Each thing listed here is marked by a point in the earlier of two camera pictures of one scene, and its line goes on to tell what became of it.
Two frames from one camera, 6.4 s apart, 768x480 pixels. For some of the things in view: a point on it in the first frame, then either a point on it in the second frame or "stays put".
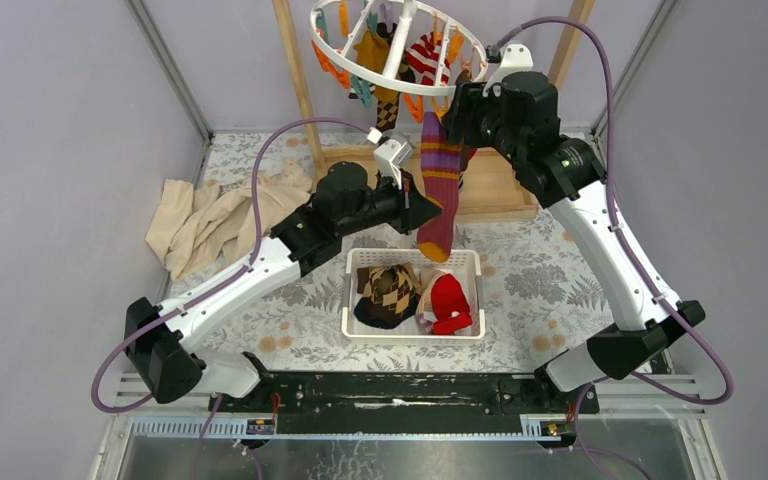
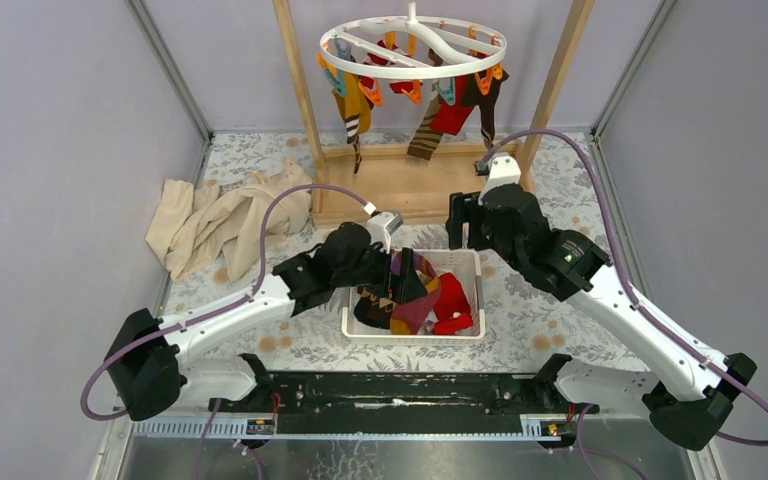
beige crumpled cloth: (195, 224) stays put
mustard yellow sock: (372, 50) to (356, 108)
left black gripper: (411, 209) to (402, 288)
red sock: (450, 306) stays put
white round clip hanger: (391, 75) to (461, 68)
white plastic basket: (462, 268) stays put
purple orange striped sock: (439, 185) to (405, 318)
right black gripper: (468, 101) to (463, 207)
